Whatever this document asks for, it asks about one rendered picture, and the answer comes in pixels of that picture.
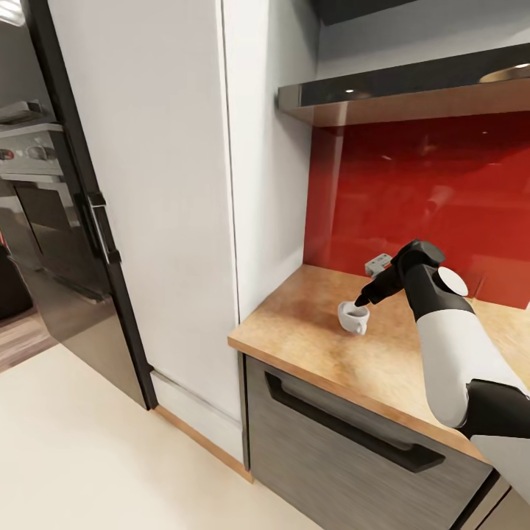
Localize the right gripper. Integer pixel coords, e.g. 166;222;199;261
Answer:
355;270;404;306

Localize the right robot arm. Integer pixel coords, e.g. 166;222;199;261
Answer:
355;239;530;504

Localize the coffee cup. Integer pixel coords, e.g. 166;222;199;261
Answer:
338;301;370;336

